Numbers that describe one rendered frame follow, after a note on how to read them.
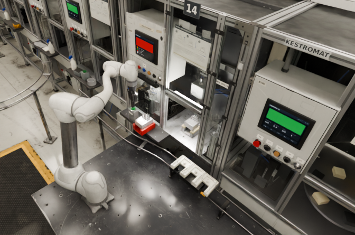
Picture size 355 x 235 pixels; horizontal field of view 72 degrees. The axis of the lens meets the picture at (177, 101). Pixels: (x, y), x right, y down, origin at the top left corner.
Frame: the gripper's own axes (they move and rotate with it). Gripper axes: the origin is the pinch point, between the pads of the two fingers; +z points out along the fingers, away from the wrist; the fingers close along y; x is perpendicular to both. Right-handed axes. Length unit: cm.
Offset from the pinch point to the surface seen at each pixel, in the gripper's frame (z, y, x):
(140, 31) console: -64, -2, -10
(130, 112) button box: 8.6, -0.1, 3.1
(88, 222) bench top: 41, -43, 76
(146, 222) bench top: 41, -72, 48
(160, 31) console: -71, -22, -10
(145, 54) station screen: -49, -9, -7
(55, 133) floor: 109, 129, 33
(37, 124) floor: 109, 162, 43
